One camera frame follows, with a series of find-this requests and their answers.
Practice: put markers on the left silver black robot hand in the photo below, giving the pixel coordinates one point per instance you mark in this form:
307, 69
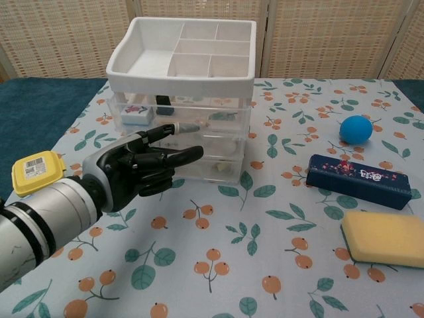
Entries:
132, 172

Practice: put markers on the clear plastic drawer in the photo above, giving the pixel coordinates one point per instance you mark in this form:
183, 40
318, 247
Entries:
218, 145
198, 172
198, 109

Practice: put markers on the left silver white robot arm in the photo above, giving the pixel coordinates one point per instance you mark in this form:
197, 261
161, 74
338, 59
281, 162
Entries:
39, 218

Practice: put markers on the white drawer organizer box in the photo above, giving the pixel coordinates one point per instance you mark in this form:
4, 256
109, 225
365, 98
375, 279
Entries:
182, 84

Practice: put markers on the dark blue rectangular box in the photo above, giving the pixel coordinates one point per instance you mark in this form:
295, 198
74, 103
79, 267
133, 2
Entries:
357, 180

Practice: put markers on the small pale yellowish object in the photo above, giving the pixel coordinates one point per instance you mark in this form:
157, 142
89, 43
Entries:
222, 167

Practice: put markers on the green container with yellow lid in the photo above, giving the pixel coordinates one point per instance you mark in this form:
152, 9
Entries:
36, 172

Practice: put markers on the floral patterned tablecloth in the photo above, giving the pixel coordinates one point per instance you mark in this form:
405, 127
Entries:
198, 271

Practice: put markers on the blue ball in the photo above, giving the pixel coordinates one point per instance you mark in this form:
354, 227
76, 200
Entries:
356, 130

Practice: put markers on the bamboo folding screen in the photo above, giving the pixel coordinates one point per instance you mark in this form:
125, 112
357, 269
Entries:
331, 36

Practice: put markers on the yellow sponge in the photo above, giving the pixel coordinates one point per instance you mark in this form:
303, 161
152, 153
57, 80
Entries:
387, 238

